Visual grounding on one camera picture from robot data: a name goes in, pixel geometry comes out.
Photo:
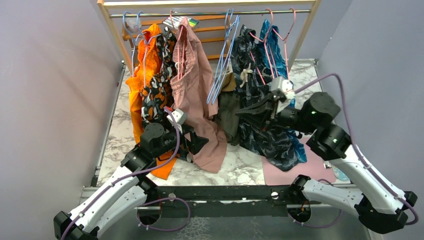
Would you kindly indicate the wooden ladder shelf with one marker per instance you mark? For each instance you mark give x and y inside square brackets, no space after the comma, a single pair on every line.
[210,29]

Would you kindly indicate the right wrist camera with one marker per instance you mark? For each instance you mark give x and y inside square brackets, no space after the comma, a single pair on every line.
[282,88]

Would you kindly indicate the black shark print shorts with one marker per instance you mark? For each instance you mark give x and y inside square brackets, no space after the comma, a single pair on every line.
[253,79]

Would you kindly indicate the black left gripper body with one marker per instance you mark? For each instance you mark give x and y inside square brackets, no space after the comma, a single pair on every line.
[187,145]

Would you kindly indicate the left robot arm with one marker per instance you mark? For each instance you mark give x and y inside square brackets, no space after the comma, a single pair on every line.
[129,186]

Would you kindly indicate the dusty pink shorts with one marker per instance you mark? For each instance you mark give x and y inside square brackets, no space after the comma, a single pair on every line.
[190,95]

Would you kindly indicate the pink hanger on pink shorts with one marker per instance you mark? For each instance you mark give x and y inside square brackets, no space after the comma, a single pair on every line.
[179,64]

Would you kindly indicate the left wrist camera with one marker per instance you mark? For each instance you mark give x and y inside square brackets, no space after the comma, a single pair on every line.
[176,114]

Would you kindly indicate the blue wire hanger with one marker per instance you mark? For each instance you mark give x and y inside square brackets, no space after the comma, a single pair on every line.
[231,22]

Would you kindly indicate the olive green shorts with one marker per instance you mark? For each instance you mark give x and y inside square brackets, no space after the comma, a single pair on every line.
[228,104]

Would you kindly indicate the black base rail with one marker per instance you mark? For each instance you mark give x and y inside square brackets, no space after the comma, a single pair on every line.
[219,201]

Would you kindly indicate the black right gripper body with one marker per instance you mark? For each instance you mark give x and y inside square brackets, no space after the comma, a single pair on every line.
[269,112]

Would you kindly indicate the colourful marker box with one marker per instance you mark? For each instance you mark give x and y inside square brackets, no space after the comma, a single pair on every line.
[180,21]

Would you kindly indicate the pink mat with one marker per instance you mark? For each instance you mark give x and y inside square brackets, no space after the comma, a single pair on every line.
[314,168]

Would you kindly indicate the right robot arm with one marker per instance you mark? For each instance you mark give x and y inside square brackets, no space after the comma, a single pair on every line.
[379,205]

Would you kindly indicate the blue shark print shorts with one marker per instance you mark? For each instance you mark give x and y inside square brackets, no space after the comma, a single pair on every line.
[290,151]

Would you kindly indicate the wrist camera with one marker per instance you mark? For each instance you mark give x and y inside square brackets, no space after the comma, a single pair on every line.
[176,114]
[282,88]

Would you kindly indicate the metal hanging rod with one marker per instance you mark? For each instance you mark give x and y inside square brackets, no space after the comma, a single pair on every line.
[157,15]

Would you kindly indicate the orange black camo shorts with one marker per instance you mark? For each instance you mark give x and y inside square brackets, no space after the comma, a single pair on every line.
[158,94]

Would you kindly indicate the blue hanger on orange shorts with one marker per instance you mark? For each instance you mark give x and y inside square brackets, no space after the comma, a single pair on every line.
[143,60]

